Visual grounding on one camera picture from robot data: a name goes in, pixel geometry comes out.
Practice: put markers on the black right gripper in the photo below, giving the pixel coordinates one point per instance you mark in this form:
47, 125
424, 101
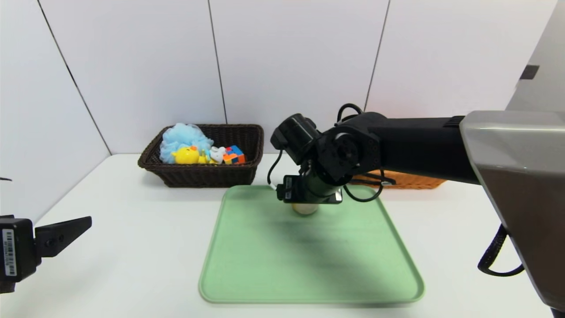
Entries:
304, 197

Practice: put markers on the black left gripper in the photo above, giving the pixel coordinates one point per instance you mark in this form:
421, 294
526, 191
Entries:
14, 254

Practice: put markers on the round beige yellow bun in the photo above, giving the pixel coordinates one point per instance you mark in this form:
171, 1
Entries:
304, 208

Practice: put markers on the multicoloured puzzle cube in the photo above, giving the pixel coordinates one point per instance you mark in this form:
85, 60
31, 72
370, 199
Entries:
235, 155

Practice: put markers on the yellow duck toy car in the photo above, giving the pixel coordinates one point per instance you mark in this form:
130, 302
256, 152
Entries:
194, 156

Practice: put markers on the light blue mesh bath loofah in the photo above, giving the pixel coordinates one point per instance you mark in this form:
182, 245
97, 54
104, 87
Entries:
183, 137

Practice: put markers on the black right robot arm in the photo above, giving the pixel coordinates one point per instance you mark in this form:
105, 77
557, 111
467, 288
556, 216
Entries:
419, 145

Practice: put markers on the dark brown wicker basket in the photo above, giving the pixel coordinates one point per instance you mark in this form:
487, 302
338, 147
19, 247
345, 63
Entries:
207, 176

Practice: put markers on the orange wicker basket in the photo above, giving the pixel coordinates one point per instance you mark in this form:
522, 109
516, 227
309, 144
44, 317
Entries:
410, 180

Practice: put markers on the light green plastic tray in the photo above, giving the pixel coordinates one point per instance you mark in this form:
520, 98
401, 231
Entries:
309, 265

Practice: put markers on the small black wall fixture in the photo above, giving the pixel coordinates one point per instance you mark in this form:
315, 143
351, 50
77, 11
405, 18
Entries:
529, 72

